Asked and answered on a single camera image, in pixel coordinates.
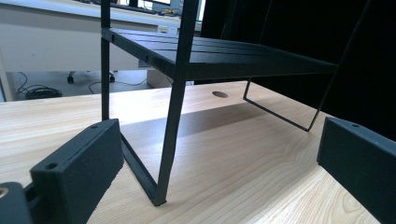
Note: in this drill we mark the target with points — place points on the office chair wheeled base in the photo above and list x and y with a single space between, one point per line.
90 76

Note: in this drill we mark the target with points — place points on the black metal shelf rack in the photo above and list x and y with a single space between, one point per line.
214 59

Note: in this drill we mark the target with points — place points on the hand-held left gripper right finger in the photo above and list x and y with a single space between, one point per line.
361 158

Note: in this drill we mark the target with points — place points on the black curtain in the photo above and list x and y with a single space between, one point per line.
311 40

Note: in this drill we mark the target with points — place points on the white desk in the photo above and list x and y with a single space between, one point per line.
62 40

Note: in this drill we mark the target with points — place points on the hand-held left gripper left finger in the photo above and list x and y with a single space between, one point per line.
77 168

